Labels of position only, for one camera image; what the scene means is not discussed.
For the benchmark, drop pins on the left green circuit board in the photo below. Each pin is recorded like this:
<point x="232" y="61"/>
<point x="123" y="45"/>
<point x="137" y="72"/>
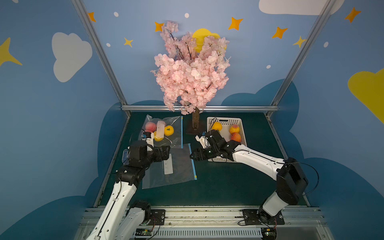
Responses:
<point x="143" y="233"/>

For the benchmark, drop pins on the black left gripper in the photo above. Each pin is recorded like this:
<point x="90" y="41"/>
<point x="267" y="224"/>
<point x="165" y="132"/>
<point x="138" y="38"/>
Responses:
<point x="162" y="153"/>

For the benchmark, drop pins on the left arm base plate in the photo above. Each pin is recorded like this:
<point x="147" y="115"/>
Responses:
<point x="155" y="217"/>

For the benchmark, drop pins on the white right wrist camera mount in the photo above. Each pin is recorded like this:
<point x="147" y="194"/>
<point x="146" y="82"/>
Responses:
<point x="203" y="141"/>

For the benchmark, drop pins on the white perforated plastic basket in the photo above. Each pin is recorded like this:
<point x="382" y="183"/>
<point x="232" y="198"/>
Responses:
<point x="226" y="123"/>

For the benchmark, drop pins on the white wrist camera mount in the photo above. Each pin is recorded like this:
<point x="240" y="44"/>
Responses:
<point x="149" y="138"/>
<point x="203" y="141"/>

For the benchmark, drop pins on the clear zip-top bag blue zipper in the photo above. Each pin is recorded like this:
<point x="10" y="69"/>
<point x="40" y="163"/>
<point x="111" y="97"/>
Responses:
<point x="175" y="140"/>

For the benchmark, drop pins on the right aluminium corner post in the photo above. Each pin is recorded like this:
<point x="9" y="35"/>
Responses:
<point x="305" y="49"/>

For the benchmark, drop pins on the yellow peach red spot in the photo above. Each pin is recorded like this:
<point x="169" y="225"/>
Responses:
<point x="217" y="126"/>

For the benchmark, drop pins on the orange peach basket front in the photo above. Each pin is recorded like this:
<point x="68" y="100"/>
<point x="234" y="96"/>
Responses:
<point x="157" y="138"/>

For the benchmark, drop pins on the pink cherry blossom tree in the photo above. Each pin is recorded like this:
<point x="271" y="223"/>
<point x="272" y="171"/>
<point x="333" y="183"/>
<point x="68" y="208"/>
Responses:
<point x="192" y="70"/>

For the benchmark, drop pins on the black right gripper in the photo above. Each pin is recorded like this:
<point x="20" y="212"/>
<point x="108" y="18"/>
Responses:
<point x="207" y="152"/>

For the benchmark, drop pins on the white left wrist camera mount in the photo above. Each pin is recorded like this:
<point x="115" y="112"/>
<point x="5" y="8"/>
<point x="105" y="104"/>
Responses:
<point x="149" y="138"/>

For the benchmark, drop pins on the pink peach large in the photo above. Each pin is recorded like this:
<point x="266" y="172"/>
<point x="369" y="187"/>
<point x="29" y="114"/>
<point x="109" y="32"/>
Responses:
<point x="150" y="127"/>

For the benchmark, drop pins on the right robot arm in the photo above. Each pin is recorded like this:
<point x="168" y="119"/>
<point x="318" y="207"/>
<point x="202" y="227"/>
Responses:
<point x="290" y="178"/>

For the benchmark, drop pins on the small yellow-red peach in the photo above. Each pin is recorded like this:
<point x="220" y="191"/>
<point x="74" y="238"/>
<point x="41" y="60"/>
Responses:
<point x="234" y="129"/>

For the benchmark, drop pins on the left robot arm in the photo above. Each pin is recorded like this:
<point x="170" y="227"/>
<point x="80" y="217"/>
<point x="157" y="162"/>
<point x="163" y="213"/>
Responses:
<point x="115" y="223"/>

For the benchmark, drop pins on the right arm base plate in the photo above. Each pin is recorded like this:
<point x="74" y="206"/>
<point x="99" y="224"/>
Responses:
<point x="258" y="217"/>

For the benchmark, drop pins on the blue dotted work glove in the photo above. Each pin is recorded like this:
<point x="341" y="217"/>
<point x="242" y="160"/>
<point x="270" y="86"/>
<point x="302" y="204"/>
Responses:
<point x="125" y="156"/>

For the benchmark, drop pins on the orange-pink cracked peach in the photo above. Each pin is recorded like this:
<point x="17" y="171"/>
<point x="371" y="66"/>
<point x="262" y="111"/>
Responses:
<point x="236" y="137"/>

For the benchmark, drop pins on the aluminium corner post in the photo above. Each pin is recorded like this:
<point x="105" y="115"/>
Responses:
<point x="305" y="49"/>
<point x="90" y="29"/>

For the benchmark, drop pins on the left aluminium corner post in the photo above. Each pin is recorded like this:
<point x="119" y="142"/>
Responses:
<point x="90" y="29"/>

